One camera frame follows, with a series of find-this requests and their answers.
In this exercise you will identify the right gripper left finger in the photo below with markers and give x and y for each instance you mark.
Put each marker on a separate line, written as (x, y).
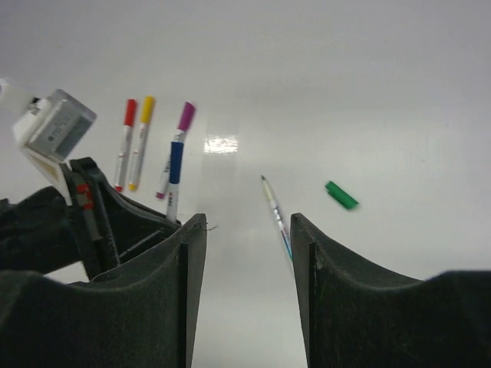
(140, 314)

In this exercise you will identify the red-end white pen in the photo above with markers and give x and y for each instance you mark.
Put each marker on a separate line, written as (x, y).
(122, 159)

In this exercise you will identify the yellow-end white pen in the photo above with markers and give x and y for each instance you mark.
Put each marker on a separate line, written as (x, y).
(137, 157)

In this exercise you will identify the blue pen cap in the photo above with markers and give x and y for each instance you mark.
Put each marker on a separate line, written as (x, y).
(176, 158)

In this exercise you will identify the magenta-end white pen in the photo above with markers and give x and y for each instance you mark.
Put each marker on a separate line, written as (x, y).
(161, 192)

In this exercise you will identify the magenta pen cap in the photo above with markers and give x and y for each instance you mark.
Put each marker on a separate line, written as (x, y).
(187, 116)

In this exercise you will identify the yellow pen cap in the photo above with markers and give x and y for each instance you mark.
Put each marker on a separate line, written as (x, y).
(147, 109)

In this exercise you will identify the blue-end white pen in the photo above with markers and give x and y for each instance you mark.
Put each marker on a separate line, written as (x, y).
(172, 201)

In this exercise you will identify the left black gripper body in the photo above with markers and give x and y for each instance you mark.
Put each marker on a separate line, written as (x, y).
(43, 233)

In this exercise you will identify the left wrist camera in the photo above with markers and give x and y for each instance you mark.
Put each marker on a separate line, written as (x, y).
(47, 130)

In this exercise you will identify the green-end white pen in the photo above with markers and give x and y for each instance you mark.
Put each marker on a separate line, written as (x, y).
(277, 214)

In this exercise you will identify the red pen cap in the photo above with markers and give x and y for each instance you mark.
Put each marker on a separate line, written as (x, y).
(130, 113)

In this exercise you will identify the green pen cap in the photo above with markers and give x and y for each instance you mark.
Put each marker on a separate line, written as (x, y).
(340, 196)

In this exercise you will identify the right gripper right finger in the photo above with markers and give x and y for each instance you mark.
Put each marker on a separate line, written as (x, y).
(355, 313)

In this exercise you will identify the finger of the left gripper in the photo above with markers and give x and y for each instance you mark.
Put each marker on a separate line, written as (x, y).
(121, 228)

